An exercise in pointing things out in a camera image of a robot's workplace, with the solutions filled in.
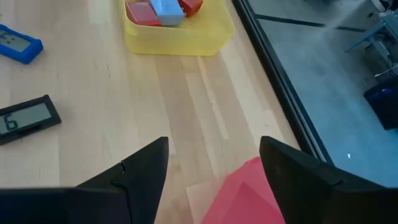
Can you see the lavender charger block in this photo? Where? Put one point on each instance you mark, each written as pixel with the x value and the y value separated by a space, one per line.
pixel 168 12

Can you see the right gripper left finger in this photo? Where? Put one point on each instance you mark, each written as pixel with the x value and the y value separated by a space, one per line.
pixel 140 186

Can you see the black digital clock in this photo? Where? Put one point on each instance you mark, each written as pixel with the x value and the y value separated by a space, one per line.
pixel 25 118

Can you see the pink translucent plastic bin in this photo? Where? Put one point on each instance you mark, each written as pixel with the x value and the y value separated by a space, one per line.
pixel 242 199

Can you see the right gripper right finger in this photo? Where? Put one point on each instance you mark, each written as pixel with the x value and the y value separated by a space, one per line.
pixel 295 186

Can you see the grey metal stand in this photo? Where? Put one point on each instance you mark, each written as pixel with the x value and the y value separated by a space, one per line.
pixel 363 37

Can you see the yellow translucent plastic bin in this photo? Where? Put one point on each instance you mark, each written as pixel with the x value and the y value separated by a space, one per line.
pixel 186 43

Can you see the red charger block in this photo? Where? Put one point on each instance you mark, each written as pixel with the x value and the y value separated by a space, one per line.
pixel 191 6
pixel 141 14

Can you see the black metal table frame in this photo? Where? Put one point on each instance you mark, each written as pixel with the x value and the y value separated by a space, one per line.
pixel 280 81

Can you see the black bag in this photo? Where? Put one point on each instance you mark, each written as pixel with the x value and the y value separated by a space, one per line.
pixel 382 105

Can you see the blue digital clock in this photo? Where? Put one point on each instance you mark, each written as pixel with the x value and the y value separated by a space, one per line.
pixel 31 51

